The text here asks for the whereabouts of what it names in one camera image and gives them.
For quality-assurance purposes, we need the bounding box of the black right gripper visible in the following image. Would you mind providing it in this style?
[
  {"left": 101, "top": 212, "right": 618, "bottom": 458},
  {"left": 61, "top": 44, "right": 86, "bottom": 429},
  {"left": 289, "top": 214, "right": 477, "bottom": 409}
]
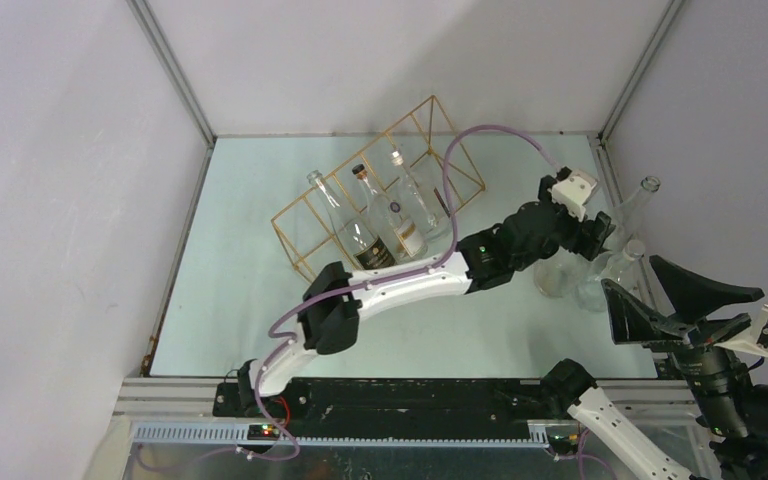
[{"left": 598, "top": 250, "right": 760, "bottom": 434}]

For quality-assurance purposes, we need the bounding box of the greenish bottle black label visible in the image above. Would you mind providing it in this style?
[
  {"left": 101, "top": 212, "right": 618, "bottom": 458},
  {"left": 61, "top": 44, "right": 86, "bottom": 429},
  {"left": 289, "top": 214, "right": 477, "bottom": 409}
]
[{"left": 604, "top": 175, "right": 661, "bottom": 251}]

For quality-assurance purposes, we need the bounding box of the squat clear glass bottle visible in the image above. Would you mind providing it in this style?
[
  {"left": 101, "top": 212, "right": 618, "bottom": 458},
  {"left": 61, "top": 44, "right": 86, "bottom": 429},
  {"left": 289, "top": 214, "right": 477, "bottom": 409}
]
[{"left": 574, "top": 239, "right": 646, "bottom": 313}]

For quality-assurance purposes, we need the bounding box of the clear bottle black cap front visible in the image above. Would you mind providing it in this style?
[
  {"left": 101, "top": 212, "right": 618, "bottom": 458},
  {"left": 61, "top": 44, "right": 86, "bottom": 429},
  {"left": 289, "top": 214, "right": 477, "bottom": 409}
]
[{"left": 533, "top": 248, "right": 590, "bottom": 298}]

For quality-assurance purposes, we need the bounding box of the clear bottle silver cap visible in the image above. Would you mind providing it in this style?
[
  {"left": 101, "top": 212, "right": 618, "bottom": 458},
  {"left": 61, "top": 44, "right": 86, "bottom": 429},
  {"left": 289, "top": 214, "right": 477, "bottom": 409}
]
[{"left": 390, "top": 150, "right": 451, "bottom": 242}]

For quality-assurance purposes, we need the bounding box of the clear bottle black cap white label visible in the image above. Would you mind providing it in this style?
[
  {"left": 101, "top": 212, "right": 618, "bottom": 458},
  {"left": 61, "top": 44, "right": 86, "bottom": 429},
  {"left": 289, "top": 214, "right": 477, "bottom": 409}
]
[{"left": 352, "top": 164, "right": 428, "bottom": 263}]

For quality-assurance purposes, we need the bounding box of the clear bottle black gold label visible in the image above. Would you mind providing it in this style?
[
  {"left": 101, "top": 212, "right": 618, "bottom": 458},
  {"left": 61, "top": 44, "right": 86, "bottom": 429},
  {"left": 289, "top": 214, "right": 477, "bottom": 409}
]
[{"left": 307, "top": 170, "right": 396, "bottom": 270}]

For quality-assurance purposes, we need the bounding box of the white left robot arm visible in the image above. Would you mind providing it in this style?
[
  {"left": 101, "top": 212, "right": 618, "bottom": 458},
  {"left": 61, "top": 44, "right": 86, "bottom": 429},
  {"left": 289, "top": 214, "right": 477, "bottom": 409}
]
[{"left": 237, "top": 200, "right": 615, "bottom": 417}]

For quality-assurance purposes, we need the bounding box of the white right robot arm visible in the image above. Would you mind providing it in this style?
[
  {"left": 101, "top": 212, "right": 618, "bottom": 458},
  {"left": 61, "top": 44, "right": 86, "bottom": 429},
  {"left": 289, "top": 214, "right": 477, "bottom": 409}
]
[{"left": 540, "top": 256, "right": 768, "bottom": 479}]

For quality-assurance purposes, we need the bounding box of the right circuit board with leds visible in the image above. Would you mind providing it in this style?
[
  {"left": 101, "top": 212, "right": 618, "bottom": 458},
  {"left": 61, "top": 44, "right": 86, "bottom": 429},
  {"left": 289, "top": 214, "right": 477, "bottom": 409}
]
[{"left": 546, "top": 431, "right": 587, "bottom": 457}]

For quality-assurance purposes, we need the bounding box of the circuit board with leds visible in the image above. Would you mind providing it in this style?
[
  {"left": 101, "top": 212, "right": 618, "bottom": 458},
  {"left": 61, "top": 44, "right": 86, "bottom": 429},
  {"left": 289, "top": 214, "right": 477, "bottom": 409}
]
[
  {"left": 546, "top": 431, "right": 587, "bottom": 457},
  {"left": 246, "top": 423, "right": 284, "bottom": 442}
]

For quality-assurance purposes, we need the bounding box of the left circuit board with leds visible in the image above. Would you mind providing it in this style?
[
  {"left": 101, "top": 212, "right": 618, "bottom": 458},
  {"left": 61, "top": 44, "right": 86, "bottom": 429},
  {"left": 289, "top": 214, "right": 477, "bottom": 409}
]
[{"left": 246, "top": 423, "right": 284, "bottom": 442}]

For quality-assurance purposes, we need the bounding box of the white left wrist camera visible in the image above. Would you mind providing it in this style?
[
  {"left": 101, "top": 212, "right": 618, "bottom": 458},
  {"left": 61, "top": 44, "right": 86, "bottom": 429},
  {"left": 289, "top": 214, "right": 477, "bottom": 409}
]
[{"left": 549, "top": 167, "right": 599, "bottom": 221}]

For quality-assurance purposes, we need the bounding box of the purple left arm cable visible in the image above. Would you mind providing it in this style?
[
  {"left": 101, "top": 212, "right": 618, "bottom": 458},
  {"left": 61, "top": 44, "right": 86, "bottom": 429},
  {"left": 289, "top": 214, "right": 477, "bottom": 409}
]
[{"left": 251, "top": 124, "right": 561, "bottom": 458}]

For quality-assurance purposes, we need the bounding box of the gold wire wine rack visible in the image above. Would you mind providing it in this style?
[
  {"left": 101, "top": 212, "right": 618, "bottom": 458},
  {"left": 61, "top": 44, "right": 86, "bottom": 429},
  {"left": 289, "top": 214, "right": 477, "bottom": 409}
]
[{"left": 271, "top": 96, "right": 486, "bottom": 282}]

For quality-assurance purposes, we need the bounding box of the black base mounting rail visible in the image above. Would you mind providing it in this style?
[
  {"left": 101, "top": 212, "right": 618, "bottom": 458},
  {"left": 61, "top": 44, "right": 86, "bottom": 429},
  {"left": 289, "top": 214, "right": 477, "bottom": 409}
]
[{"left": 213, "top": 375, "right": 596, "bottom": 441}]

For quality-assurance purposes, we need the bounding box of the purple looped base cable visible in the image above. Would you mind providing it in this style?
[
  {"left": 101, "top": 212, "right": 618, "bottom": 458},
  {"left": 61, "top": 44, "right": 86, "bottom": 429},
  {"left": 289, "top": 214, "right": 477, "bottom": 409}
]
[{"left": 133, "top": 440, "right": 302, "bottom": 473}]

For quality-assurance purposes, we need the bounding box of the aluminium frame profile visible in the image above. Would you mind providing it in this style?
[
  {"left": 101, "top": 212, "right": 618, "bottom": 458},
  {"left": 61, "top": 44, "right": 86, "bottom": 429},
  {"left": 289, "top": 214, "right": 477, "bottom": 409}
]
[{"left": 125, "top": 0, "right": 217, "bottom": 147}]

